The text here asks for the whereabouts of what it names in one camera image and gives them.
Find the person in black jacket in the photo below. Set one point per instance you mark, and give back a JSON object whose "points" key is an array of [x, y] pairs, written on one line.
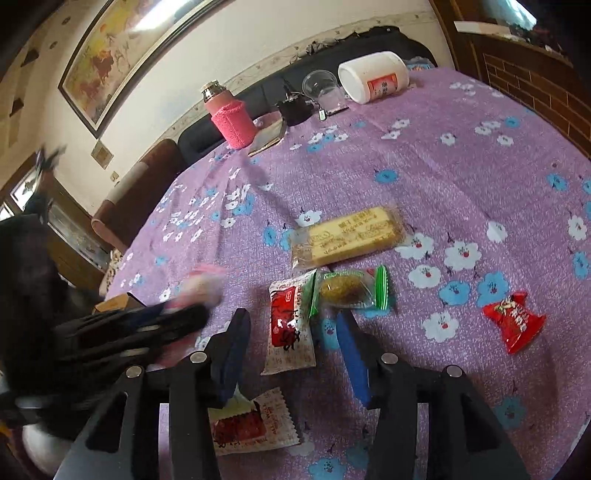
{"points": [[34, 301]]}

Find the wooden cabinet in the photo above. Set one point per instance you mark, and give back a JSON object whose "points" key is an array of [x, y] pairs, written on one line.
{"points": [[543, 81]]}

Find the small red candy packet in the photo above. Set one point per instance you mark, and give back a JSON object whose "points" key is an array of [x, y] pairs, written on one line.
{"points": [[518, 325]]}

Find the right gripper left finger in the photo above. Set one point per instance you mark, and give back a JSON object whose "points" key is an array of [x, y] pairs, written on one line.
{"points": [[120, 440]]}

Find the black small container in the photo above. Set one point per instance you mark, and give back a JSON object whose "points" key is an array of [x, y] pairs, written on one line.
{"points": [[295, 108]]}

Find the pink sleeved thermos bottle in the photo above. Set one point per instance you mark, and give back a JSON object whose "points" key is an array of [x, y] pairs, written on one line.
{"points": [[229, 115]]}

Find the wooden glass door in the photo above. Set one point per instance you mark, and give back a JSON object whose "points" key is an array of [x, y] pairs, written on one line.
{"points": [[81, 257]]}

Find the framed wall painting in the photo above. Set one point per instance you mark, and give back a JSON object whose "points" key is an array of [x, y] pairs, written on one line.
{"points": [[123, 40]]}

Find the pink cartoon snack packet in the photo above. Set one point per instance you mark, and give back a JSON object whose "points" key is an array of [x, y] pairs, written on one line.
{"points": [[203, 286]]}

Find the purple floral tablecloth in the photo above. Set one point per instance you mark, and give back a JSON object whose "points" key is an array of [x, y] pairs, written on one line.
{"points": [[495, 200]]}

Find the green clear egg packet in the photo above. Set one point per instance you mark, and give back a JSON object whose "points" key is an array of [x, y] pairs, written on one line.
{"points": [[352, 289]]}

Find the white red snack packet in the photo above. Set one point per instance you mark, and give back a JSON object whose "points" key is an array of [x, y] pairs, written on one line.
{"points": [[250, 426], [289, 345]]}

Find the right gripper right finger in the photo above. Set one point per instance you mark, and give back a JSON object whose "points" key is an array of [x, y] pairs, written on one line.
{"points": [[466, 440]]}

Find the clear plastic cup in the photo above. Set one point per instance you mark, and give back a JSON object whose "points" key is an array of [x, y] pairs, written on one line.
{"points": [[323, 87]]}

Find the black sofa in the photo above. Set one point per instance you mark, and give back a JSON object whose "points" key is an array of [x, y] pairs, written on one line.
{"points": [[202, 137]]}

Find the white plastic jar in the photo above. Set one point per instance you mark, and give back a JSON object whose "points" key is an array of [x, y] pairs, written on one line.
{"points": [[374, 76]]}

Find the beige cracker packet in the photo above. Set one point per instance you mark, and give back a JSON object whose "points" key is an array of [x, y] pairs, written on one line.
{"points": [[343, 238]]}

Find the brown armchair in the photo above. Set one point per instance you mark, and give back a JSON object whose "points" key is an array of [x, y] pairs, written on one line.
{"points": [[130, 202]]}

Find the cardboard box tray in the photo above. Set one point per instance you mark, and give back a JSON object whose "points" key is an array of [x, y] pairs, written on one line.
{"points": [[125, 301]]}

